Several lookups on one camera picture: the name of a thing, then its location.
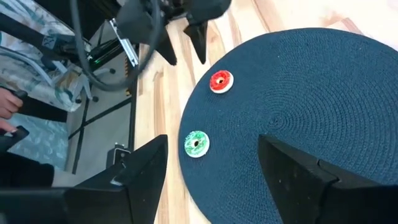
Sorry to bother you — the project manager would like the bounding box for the person's hand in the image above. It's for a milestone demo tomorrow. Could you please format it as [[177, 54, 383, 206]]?
[[0, 119, 18, 135], [0, 86, 24, 121]]

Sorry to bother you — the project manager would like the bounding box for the marbled patterned cloth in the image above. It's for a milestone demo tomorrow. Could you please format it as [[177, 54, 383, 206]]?
[[0, 0, 93, 113]]

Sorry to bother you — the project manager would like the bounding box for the small red iced donut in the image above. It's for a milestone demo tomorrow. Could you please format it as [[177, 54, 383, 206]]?
[[209, 69, 235, 95]]

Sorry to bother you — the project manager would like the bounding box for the small green iced donut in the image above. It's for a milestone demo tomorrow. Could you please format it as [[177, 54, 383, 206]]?
[[183, 130, 211, 159]]

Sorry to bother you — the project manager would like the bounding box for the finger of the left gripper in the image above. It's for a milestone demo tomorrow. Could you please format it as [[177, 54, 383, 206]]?
[[154, 27, 178, 67], [182, 20, 209, 65]]

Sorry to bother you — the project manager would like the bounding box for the small black camera box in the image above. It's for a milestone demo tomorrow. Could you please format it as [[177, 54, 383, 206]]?
[[106, 142, 132, 170]]

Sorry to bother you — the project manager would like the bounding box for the grey wheeled office chair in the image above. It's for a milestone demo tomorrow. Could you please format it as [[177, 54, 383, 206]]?
[[40, 55, 116, 104]]

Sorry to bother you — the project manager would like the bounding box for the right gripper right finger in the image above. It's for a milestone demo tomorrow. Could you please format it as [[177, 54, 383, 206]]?
[[257, 133, 340, 224]]

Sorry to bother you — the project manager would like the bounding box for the round dark woven placemat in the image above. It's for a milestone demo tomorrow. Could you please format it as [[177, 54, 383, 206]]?
[[178, 27, 398, 224]]

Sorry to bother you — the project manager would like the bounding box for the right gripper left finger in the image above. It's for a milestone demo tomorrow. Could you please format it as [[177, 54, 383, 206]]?
[[74, 133, 169, 224]]

